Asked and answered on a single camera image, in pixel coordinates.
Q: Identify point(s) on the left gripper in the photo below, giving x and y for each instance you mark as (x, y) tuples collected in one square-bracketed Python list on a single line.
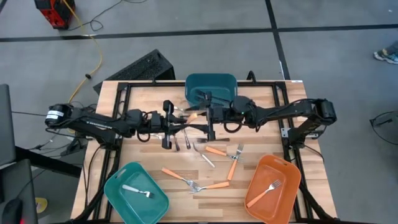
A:
[(168, 137)]

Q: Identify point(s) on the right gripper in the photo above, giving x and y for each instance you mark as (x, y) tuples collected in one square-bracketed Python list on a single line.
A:
[(211, 133)]

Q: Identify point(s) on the black fork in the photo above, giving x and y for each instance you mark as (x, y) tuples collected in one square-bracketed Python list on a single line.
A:
[(187, 144), (217, 140), (199, 91), (224, 99)]

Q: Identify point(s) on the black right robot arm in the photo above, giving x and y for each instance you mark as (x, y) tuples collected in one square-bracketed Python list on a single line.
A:
[(280, 110)]

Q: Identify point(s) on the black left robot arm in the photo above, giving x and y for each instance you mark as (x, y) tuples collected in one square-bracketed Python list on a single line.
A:
[(93, 124)]

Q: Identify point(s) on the blue plastic bin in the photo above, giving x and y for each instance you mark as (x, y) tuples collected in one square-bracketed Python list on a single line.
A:
[(194, 81)]

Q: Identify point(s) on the black perforated case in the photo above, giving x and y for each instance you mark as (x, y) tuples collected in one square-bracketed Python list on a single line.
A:
[(140, 68)]

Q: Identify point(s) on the green plastic bin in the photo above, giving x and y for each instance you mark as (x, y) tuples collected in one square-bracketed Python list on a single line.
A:
[(146, 211)]

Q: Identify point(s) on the orange plastic bin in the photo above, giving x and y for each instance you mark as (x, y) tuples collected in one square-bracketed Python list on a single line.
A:
[(280, 211)]

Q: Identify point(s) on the black desk bar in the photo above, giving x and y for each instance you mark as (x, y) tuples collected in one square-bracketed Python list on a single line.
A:
[(46, 161)]

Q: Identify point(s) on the yellow floor sticker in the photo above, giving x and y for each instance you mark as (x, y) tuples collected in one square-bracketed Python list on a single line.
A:
[(42, 205)]

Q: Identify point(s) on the red black tool case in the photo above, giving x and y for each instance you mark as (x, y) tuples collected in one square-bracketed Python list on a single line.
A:
[(54, 15)]

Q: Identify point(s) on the grey desk monitor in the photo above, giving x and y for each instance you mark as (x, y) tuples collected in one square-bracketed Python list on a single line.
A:
[(6, 124)]

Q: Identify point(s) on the black computer mouse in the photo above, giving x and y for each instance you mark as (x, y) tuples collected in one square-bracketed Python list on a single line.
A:
[(12, 211)]

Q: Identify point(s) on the person's shoe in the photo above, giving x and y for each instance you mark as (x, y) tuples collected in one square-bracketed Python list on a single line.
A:
[(385, 56)]

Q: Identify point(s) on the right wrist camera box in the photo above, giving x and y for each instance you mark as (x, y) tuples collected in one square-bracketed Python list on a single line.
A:
[(224, 115)]

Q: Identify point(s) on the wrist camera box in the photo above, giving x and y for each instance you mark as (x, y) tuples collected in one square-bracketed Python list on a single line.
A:
[(224, 115), (155, 118)]

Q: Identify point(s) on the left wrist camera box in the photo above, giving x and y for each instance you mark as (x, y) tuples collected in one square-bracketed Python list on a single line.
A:
[(155, 118)]

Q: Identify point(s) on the black metal frame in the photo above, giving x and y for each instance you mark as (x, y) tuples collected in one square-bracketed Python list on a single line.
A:
[(149, 83)]

